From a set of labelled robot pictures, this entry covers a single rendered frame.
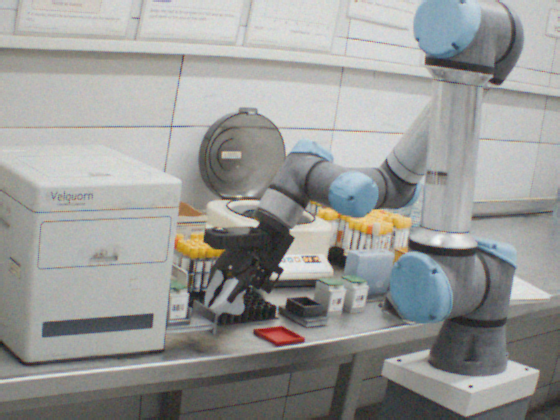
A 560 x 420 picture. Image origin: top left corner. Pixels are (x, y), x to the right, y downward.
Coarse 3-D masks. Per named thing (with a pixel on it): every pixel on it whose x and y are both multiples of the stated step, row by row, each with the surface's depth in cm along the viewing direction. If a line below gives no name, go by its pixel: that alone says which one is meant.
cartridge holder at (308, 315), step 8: (304, 296) 197; (288, 304) 194; (296, 304) 192; (304, 304) 197; (312, 304) 195; (320, 304) 194; (280, 312) 196; (288, 312) 194; (296, 312) 192; (304, 312) 191; (312, 312) 192; (320, 312) 193; (296, 320) 192; (304, 320) 190; (312, 320) 190; (320, 320) 191; (328, 320) 193
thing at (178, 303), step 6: (174, 294) 166; (180, 294) 167; (186, 294) 168; (174, 300) 166; (180, 300) 167; (186, 300) 168; (168, 306) 166; (174, 306) 166; (180, 306) 167; (186, 306) 168; (174, 312) 167; (180, 312) 168; (186, 312) 169; (174, 318) 167; (180, 318) 168
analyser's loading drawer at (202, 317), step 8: (200, 304) 175; (168, 312) 165; (192, 312) 176; (200, 312) 175; (208, 312) 173; (216, 312) 172; (168, 320) 166; (176, 320) 167; (184, 320) 168; (192, 320) 172; (200, 320) 172; (208, 320) 173; (216, 320) 172; (168, 328) 166; (176, 328) 167; (184, 328) 168; (192, 328) 169; (200, 328) 170; (208, 328) 172; (216, 328) 173
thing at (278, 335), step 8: (264, 328) 183; (272, 328) 185; (280, 328) 186; (264, 336) 180; (272, 336) 182; (280, 336) 182; (288, 336) 183; (296, 336) 183; (280, 344) 178; (288, 344) 179
